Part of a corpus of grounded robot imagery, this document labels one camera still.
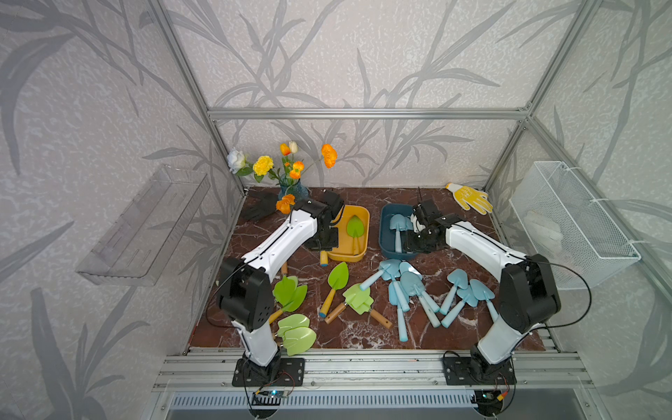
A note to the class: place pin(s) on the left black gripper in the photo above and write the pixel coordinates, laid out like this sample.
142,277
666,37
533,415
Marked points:
334,243

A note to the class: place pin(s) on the green square shovel wooden handle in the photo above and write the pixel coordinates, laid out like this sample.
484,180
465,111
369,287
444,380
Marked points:
361,302

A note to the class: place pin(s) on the white wire mesh basket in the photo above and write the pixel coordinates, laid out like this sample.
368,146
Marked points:
569,226

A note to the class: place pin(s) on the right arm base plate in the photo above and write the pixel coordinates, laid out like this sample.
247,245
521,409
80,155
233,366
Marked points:
461,370

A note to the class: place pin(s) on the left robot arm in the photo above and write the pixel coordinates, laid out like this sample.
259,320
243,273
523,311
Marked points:
245,292

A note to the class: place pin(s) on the glass vase with flowers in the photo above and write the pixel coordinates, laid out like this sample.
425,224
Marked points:
287,175

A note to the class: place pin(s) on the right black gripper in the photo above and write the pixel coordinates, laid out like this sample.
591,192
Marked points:
409,247

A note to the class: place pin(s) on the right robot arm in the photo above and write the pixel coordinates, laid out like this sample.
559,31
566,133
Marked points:
528,293

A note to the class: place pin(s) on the green shovel front upper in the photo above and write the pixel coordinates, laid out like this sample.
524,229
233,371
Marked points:
292,322

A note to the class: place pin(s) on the yellow white work glove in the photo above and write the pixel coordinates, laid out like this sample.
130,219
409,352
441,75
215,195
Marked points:
470,199

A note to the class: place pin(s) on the green shovel front lower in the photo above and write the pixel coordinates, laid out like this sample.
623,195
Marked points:
298,340

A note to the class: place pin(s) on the clear acrylic wall shelf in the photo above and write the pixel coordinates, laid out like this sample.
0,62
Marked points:
140,243

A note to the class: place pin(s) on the yellow storage box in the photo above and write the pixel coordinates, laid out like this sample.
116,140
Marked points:
343,253

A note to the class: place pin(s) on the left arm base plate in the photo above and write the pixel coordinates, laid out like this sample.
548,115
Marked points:
281,372

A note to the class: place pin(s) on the dark teal storage box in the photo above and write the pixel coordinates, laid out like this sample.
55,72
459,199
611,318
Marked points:
393,242

